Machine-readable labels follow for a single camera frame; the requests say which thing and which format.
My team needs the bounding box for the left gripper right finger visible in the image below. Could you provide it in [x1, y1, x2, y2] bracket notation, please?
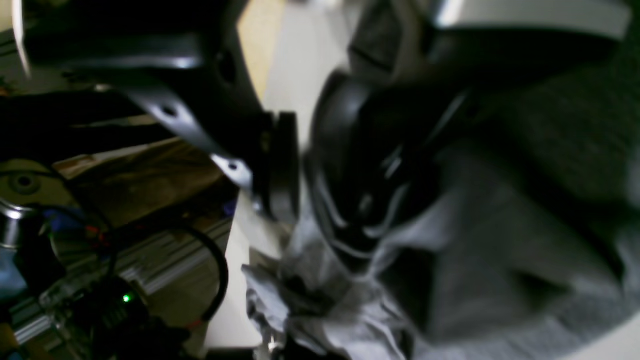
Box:
[305, 0, 633, 261]

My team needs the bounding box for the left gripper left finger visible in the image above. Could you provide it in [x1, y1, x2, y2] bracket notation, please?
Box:
[13, 0, 300, 224]

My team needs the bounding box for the grey T-shirt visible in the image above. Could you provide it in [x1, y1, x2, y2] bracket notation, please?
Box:
[242, 0, 639, 360]

